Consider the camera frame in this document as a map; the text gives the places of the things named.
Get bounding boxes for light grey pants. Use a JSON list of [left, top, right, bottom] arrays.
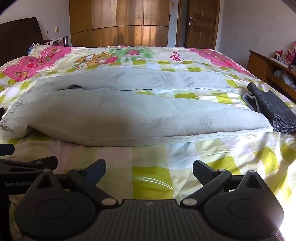
[[0, 68, 274, 141]]

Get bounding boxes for printed checked bed blanket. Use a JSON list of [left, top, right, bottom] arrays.
[[0, 45, 296, 241]]

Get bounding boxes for wooden door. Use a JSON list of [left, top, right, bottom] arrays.
[[176, 0, 220, 50]]

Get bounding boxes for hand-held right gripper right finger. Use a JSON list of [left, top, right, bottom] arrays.
[[180, 160, 277, 207]]

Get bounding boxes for dark grey folded pants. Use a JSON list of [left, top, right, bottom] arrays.
[[242, 82, 296, 135]]

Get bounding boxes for plush doll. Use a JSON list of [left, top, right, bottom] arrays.
[[272, 50, 286, 65]]

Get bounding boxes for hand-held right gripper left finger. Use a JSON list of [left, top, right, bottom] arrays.
[[24, 159, 119, 208]]

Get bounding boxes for wooden side cabinet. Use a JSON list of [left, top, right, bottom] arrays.
[[246, 50, 296, 103]]

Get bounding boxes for dark wooden headboard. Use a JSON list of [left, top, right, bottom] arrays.
[[0, 17, 44, 67]]

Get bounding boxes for wooden wardrobe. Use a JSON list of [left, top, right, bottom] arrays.
[[69, 0, 169, 47]]

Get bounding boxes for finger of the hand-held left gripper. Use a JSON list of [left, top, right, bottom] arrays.
[[0, 156, 58, 173], [0, 144, 15, 156]]

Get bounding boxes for white cloth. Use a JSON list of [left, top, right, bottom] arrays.
[[274, 69, 296, 90]]

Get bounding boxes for pink toy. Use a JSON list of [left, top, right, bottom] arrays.
[[286, 41, 296, 71]]

